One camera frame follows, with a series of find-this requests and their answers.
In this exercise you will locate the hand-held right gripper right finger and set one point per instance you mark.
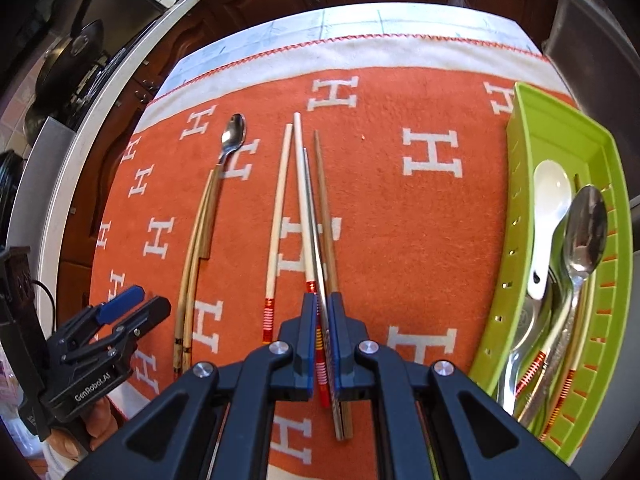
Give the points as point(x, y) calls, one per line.
point(334, 340)

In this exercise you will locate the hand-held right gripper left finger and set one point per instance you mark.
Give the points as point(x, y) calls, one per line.
point(312, 340)

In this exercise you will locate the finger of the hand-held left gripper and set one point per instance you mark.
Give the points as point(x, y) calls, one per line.
point(120, 302)
point(147, 315)

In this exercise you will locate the bamboo chopstick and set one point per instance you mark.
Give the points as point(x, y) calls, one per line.
point(190, 320)
point(180, 320)

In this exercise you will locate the metal chopstick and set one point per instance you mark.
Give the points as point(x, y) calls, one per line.
point(314, 240)

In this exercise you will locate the white chopstick red striped end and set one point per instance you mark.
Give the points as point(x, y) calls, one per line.
point(277, 230)
point(532, 367)
point(582, 330)
point(301, 170)

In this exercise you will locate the metal fork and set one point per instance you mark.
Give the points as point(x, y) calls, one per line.
point(515, 360)

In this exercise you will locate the small metal spoon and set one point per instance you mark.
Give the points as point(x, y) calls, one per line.
point(232, 135)

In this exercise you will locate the white ceramic spoon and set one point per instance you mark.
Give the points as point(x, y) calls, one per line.
point(550, 195)

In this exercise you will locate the large metal spoon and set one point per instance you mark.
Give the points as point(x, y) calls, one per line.
point(585, 230)

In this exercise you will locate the green plastic utensil tray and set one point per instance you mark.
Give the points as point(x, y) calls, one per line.
point(560, 125)

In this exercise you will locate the person's left hand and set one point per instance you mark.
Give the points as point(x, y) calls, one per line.
point(97, 425)

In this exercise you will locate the orange printed towel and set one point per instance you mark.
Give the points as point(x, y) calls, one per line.
point(400, 240)

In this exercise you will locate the dark steel wok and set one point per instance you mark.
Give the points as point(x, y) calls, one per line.
point(75, 57)

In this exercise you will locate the pale blue checked tablecloth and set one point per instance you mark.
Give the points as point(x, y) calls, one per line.
point(350, 22)

